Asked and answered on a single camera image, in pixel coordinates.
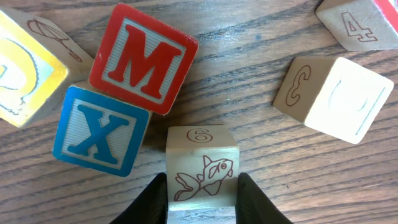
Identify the fish picture wooden block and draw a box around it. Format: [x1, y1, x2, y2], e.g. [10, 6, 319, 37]
[165, 125, 239, 212]

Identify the blue X block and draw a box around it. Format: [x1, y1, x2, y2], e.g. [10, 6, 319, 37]
[53, 81, 152, 177]

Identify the red O block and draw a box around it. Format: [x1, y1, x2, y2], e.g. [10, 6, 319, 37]
[315, 0, 397, 51]

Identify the red M block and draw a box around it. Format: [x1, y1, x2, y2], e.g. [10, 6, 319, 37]
[89, 3, 198, 115]

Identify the yellow block far left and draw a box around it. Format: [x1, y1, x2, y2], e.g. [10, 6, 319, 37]
[0, 6, 95, 129]

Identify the yellow C block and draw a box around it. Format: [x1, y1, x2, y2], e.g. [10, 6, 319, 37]
[273, 57, 394, 144]

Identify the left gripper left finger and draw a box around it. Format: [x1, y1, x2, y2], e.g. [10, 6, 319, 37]
[110, 172, 168, 224]

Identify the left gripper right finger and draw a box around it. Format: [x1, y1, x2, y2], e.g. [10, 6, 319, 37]
[235, 172, 292, 224]

